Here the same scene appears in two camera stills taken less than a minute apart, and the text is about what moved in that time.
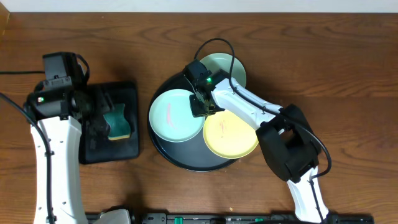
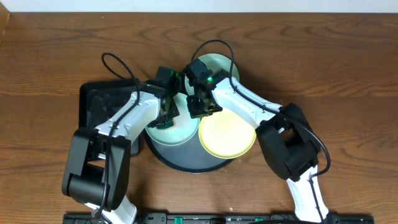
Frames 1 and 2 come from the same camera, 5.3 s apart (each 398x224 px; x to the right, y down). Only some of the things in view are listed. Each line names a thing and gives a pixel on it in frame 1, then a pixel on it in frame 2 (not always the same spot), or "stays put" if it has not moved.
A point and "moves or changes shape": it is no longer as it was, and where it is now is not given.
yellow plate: (228, 136) stays put
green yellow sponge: (120, 127) moves or changes shape
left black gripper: (101, 111) -> (168, 114)
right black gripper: (197, 111) stays put
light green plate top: (222, 61) moves or changes shape
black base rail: (198, 218) stays put
